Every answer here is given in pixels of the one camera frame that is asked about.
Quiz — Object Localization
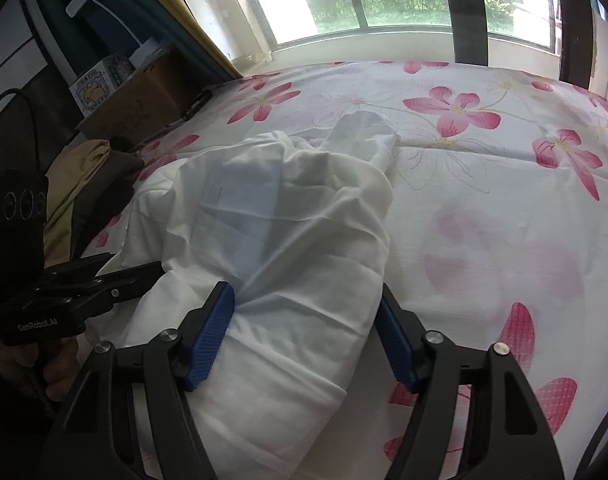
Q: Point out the large white cloth garment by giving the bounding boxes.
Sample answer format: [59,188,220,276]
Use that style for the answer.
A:
[87,112,397,479]

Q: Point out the floral pink bed sheet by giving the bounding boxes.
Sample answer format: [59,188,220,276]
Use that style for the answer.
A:
[91,62,608,479]

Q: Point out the black balcony railing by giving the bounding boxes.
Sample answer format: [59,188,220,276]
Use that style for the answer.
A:
[246,0,562,54]

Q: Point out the white charger with cable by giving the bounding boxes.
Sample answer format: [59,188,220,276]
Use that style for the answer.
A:
[65,0,171,70]

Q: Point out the dark door frame left post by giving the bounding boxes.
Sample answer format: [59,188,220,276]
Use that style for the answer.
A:
[447,0,489,66]

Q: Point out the yellow brown folded clothes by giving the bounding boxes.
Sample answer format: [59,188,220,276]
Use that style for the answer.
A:
[44,140,144,268]

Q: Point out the dark door frame right post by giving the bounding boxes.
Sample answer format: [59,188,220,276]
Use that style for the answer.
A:
[560,0,594,90]

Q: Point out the dark door frame post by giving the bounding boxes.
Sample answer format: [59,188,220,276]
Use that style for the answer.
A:
[560,0,594,90]
[447,0,489,66]

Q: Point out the small printed box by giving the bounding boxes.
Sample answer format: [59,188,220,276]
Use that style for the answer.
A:
[69,53,135,117]

